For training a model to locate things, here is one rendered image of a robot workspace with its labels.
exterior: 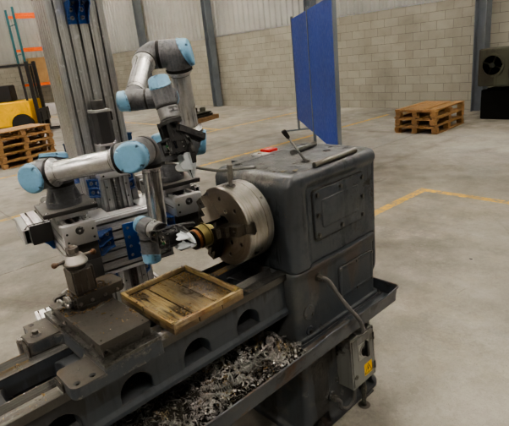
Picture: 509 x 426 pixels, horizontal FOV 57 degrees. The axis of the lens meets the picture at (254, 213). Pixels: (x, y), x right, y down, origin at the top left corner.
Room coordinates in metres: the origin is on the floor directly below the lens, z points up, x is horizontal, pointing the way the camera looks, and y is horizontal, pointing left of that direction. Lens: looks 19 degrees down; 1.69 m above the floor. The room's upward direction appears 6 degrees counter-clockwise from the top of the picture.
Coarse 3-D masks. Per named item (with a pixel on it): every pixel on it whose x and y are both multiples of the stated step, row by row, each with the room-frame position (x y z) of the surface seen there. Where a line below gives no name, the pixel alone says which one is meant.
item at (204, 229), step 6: (192, 228) 1.65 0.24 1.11; (198, 228) 1.62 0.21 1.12; (204, 228) 1.62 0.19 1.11; (210, 228) 1.62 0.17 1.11; (192, 234) 1.60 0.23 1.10; (198, 234) 1.59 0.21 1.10; (204, 234) 1.60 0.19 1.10; (210, 234) 1.61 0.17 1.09; (198, 240) 1.58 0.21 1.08; (204, 240) 1.60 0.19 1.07; (210, 240) 1.61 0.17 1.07; (198, 246) 1.59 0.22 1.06; (204, 246) 1.61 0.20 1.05
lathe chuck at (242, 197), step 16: (208, 192) 1.75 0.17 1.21; (224, 192) 1.68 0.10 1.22; (240, 192) 1.68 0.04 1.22; (224, 208) 1.69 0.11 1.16; (240, 208) 1.62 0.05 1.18; (256, 208) 1.65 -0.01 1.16; (256, 224) 1.62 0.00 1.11; (224, 240) 1.71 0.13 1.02; (240, 240) 1.63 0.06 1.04; (256, 240) 1.61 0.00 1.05; (224, 256) 1.72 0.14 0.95; (240, 256) 1.64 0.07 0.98
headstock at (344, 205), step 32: (256, 160) 2.03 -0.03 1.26; (288, 160) 1.96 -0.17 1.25; (352, 160) 1.91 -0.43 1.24; (288, 192) 1.66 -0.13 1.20; (320, 192) 1.78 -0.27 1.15; (352, 192) 1.91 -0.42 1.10; (288, 224) 1.66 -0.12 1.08; (320, 224) 1.77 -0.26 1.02; (352, 224) 1.92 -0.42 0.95; (256, 256) 1.81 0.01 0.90; (288, 256) 1.67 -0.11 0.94; (320, 256) 1.78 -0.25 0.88
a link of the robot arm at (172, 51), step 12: (156, 48) 2.08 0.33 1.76; (168, 48) 2.08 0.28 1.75; (180, 48) 2.07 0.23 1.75; (156, 60) 2.08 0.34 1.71; (168, 60) 2.08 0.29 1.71; (180, 60) 2.08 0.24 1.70; (192, 60) 2.10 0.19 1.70; (168, 72) 2.11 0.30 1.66; (180, 72) 2.09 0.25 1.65; (180, 84) 2.12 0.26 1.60; (180, 96) 2.14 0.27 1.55; (192, 96) 2.17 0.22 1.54; (180, 108) 2.16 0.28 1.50; (192, 108) 2.17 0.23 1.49; (192, 120) 2.18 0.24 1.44; (204, 132) 2.22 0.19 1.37; (204, 144) 2.19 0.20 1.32
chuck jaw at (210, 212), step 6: (204, 198) 1.74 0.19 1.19; (210, 198) 1.75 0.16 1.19; (198, 204) 1.74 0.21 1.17; (204, 204) 1.72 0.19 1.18; (210, 204) 1.73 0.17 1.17; (204, 210) 1.70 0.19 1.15; (210, 210) 1.71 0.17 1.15; (216, 210) 1.72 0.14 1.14; (204, 216) 1.68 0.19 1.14; (210, 216) 1.69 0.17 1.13; (216, 216) 1.70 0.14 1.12; (222, 216) 1.73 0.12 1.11; (198, 222) 1.69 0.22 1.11; (204, 222) 1.66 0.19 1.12; (210, 222) 1.69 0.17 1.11
